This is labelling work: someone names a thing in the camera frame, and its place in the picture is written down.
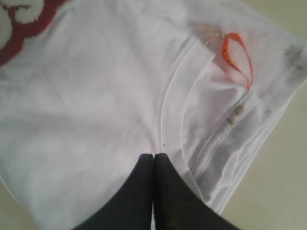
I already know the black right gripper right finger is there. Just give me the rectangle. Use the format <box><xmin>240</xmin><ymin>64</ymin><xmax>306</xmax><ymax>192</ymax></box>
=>
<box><xmin>153</xmin><ymin>153</ymin><xmax>236</xmax><ymax>230</ymax></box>

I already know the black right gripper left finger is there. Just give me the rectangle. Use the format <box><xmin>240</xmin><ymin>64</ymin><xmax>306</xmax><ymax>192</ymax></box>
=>
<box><xmin>76</xmin><ymin>154</ymin><xmax>154</xmax><ymax>230</ymax></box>

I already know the white t-shirt red lettering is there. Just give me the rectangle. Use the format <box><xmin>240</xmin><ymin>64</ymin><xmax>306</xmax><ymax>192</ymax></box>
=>
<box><xmin>0</xmin><ymin>0</ymin><xmax>307</xmax><ymax>230</ymax></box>

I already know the orange neck label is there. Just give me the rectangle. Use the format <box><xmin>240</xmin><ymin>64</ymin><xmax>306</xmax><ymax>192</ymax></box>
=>
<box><xmin>221</xmin><ymin>32</ymin><xmax>254</xmax><ymax>91</ymax></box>

